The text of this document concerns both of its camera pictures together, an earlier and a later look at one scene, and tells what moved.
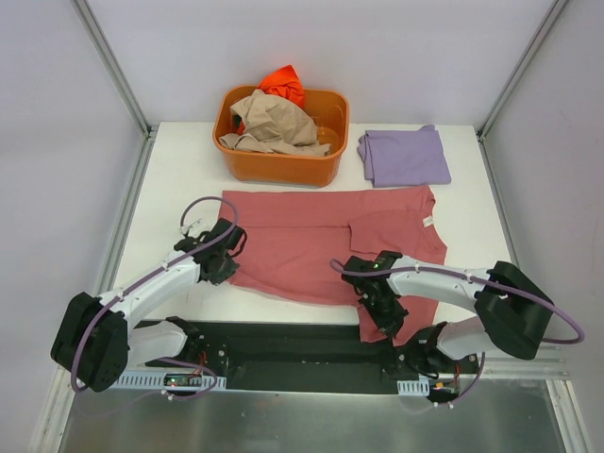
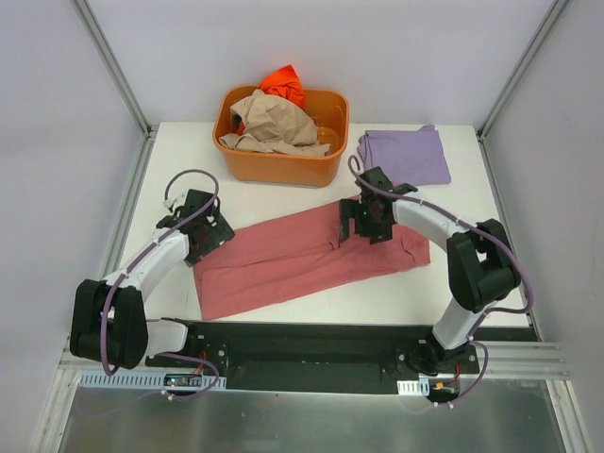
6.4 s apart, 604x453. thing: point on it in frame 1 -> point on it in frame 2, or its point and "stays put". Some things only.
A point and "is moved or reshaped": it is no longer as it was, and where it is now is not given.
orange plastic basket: [329, 111] stays put
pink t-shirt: [297, 241] is moved or reshaped
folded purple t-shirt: [404, 158] stays put
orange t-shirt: [284, 81] stays put
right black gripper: [385, 316] -> [352, 219]
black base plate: [314, 358] stays put
